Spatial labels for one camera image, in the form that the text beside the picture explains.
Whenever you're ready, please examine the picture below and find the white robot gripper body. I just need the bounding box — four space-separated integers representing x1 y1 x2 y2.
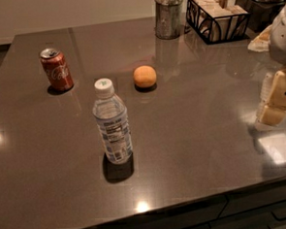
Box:
269 5 286 65

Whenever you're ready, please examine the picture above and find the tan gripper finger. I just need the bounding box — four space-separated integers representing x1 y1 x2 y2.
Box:
255 67 286 128

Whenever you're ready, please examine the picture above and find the clear plastic water bottle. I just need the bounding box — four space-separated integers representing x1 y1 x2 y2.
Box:
92 78 133 165

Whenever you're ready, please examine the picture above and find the white wrapper packet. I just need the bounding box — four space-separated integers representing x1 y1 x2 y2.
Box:
248 25 271 52

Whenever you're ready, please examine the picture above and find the dark snack container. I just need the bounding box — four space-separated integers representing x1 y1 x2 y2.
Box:
235 0 286 32

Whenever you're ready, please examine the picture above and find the brown napkin stack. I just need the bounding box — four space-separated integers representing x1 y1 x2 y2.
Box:
191 0 250 43

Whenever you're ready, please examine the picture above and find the metal cup holder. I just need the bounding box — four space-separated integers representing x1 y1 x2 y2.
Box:
155 3 182 40

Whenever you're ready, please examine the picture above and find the orange round fruit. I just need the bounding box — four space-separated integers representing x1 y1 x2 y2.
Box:
133 66 156 88

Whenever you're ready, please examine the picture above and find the red Coca-Cola can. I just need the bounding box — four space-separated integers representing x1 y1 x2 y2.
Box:
40 48 74 92

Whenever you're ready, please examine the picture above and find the black wire napkin basket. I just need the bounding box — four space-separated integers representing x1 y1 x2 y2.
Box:
184 0 253 47

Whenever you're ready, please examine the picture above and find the black drawer handle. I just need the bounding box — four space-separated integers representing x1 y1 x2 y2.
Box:
271 207 286 222

